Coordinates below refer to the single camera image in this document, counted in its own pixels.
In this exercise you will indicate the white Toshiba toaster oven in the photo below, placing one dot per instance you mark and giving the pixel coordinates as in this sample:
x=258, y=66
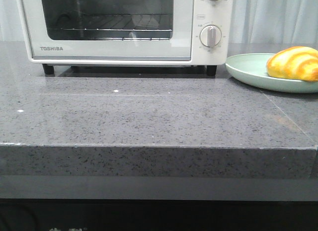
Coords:
x=205, y=12

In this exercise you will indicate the yellow striped croissant bread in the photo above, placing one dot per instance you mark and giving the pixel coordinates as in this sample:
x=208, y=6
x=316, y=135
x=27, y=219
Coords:
x=297, y=63

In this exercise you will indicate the light green ceramic plate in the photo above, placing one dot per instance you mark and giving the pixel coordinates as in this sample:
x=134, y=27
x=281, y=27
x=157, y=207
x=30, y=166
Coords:
x=251, y=69

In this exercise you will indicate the metal wire oven rack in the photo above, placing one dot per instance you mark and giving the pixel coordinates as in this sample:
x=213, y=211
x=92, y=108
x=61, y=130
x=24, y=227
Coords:
x=112, y=27

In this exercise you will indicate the white glass oven door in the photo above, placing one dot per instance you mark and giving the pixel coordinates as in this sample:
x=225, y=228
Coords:
x=38, y=14

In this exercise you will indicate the lower white timer knob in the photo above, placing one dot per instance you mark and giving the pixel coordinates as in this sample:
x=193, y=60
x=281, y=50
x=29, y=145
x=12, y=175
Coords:
x=210, y=36

